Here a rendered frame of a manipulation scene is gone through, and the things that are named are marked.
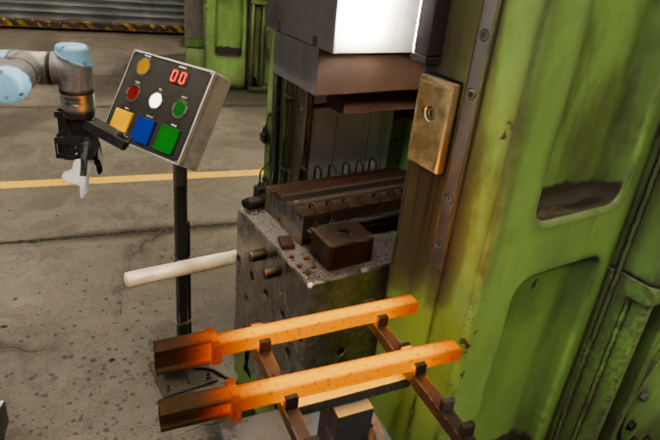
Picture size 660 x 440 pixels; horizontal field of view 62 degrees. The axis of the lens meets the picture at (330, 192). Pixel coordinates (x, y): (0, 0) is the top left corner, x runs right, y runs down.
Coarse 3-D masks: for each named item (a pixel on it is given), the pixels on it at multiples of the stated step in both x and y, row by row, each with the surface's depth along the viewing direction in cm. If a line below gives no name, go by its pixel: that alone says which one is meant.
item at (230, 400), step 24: (360, 360) 82; (384, 360) 83; (408, 360) 83; (432, 360) 85; (456, 360) 88; (240, 384) 76; (264, 384) 76; (288, 384) 77; (312, 384) 77; (336, 384) 79; (168, 408) 70; (192, 408) 71; (216, 408) 73; (240, 408) 73
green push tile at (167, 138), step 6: (162, 126) 155; (162, 132) 154; (168, 132) 153; (174, 132) 152; (180, 132) 152; (156, 138) 155; (162, 138) 154; (168, 138) 153; (174, 138) 152; (156, 144) 154; (162, 144) 153; (168, 144) 152; (174, 144) 152; (162, 150) 153; (168, 150) 152
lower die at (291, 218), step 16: (336, 176) 149; (352, 176) 150; (368, 176) 149; (384, 176) 150; (400, 176) 149; (272, 192) 136; (288, 192) 134; (304, 192) 133; (352, 192) 136; (368, 192) 138; (384, 192) 140; (400, 192) 140; (272, 208) 137; (288, 208) 130; (304, 208) 127; (320, 208) 128; (336, 208) 129; (352, 208) 130; (368, 208) 133; (384, 208) 136; (288, 224) 131; (304, 224) 125; (320, 224) 127; (384, 224) 138; (304, 240) 127
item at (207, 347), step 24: (336, 312) 92; (360, 312) 93; (384, 312) 95; (408, 312) 97; (192, 336) 82; (216, 336) 83; (240, 336) 85; (264, 336) 85; (288, 336) 87; (168, 360) 81; (192, 360) 82; (216, 360) 82
